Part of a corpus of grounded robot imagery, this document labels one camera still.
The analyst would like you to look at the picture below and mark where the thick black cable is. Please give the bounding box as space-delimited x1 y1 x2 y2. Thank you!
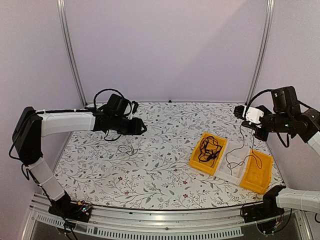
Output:
197 136 223 163

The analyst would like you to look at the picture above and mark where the white thin cable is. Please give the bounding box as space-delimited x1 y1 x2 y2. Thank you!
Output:
117 142 138 156

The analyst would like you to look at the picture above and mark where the left aluminium frame post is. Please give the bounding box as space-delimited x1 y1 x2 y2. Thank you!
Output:
56 0 87 106

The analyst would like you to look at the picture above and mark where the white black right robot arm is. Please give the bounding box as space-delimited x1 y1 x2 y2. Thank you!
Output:
254 86 320 218

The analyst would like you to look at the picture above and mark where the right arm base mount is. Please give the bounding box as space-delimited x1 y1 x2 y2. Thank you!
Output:
239 202 293 236

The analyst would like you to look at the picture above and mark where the yellow bin far right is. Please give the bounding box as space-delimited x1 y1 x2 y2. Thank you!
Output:
239 149 274 195

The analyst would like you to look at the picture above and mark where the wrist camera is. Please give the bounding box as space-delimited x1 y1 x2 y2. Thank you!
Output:
233 105 264 126
124 101 139 119

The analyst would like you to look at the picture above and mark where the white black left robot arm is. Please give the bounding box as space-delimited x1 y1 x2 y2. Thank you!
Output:
8 90 147 220

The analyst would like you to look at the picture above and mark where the thin black cable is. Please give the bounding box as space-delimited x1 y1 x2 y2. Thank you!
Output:
199 137 223 169

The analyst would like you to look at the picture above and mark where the yellow bin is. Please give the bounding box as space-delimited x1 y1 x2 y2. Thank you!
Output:
239 149 274 195
189 132 228 176

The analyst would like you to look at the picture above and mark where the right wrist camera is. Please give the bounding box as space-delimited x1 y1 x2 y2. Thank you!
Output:
233 105 264 126

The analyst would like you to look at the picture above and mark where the translucent white bin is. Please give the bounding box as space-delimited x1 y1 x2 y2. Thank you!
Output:
214 141 250 186

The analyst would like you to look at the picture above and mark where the aluminium frame post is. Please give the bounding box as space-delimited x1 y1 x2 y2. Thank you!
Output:
246 0 275 104
56 0 87 106

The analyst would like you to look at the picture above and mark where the aluminium front rail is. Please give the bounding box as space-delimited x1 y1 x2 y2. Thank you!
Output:
21 194 314 240

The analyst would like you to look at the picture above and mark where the yellow bin nearest centre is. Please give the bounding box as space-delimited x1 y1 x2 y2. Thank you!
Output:
189 132 228 176

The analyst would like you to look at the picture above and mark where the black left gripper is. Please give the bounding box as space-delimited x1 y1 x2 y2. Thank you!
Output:
111 115 148 136

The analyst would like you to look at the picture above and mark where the floral patterned table cloth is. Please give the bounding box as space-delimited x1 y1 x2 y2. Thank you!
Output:
54 102 270 210

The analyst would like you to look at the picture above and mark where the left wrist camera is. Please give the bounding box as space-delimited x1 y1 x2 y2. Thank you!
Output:
124 101 139 119

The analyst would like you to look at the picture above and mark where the right aluminium frame post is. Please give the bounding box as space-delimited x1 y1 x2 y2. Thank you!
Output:
246 0 275 104

